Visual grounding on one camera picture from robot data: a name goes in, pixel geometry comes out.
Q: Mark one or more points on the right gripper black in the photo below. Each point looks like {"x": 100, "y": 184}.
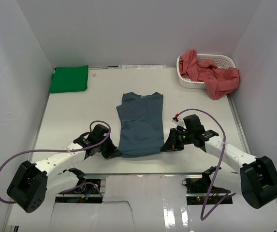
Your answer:
{"x": 171, "y": 144}

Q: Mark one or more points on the folded green t shirt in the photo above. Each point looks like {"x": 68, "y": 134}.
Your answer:
{"x": 69, "y": 79}

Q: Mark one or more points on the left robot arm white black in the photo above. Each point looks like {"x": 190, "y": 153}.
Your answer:
{"x": 32, "y": 182}

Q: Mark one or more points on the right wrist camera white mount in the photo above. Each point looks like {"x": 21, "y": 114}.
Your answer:
{"x": 178, "y": 121}

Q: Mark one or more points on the white perforated plastic basket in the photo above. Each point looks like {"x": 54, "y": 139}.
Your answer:
{"x": 220, "y": 60}

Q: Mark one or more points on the blue t shirt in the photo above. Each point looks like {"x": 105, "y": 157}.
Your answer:
{"x": 141, "y": 132}

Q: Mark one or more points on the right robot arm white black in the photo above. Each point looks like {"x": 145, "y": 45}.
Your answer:
{"x": 252, "y": 177}

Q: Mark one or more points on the red t shirt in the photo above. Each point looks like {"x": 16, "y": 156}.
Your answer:
{"x": 218, "y": 81}

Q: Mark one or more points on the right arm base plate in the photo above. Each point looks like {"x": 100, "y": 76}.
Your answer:
{"x": 196, "y": 192}

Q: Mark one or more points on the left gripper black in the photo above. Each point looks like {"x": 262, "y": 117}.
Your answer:
{"x": 109, "y": 153}

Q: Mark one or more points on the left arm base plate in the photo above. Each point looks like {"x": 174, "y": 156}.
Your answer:
{"x": 84, "y": 194}

